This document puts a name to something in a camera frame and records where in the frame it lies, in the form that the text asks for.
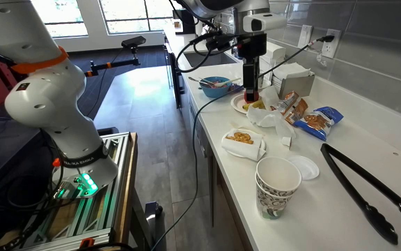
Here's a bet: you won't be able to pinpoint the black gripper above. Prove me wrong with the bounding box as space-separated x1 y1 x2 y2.
236 31 268 105

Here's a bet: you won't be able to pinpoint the large printed paper cup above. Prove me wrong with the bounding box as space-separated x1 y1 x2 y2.
253 155 303 221

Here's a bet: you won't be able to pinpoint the white fruit plate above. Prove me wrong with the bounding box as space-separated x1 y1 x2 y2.
229 92 258 116

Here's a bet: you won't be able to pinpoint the blue plastic bowl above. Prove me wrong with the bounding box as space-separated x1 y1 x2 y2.
198 76 235 99

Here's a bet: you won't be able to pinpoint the crumpled white wrapper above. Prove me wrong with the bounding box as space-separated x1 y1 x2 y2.
246 96 285 130

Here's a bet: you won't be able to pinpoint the metal napkin holder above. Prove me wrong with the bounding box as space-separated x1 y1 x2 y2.
271 62 317 99

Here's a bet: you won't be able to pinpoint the orange snack bag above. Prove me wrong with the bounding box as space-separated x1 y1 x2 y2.
274 89 310 127

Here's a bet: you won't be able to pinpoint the orange snack pieces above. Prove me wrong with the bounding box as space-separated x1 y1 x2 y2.
224 131 256 147

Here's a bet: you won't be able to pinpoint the small white wrapper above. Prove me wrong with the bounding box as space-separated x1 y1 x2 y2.
275 119 299 151

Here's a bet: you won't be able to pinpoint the white paper plate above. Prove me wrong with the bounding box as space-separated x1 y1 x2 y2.
219 127 268 163

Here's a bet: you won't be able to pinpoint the blue chip bag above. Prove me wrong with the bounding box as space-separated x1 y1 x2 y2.
295 105 345 142

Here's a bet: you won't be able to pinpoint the black coffee machine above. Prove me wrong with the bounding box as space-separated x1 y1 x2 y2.
171 7 197 35

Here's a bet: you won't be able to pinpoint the white plastic lid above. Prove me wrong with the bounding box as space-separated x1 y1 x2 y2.
288 154 321 183

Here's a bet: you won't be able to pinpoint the bright window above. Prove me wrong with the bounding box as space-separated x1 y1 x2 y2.
30 0 186 39

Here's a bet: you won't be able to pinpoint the black tongs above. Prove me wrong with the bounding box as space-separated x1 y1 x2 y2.
318 142 401 247

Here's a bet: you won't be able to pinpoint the aluminium robot cart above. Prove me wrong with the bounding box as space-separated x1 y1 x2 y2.
20 131 139 251

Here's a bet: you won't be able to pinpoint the black wrist cables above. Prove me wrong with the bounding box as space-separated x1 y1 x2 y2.
173 30 240 74

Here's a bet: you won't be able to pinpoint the white wall switch plate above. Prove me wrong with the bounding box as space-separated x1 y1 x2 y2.
296 24 313 49

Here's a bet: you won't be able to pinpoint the white wall outlet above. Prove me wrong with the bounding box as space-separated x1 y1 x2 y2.
320 28 342 60

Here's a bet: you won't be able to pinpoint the grey-blue cable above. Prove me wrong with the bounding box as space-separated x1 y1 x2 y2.
148 34 336 251

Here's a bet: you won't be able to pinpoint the black camera on stand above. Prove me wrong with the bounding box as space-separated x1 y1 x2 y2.
87 35 147 77

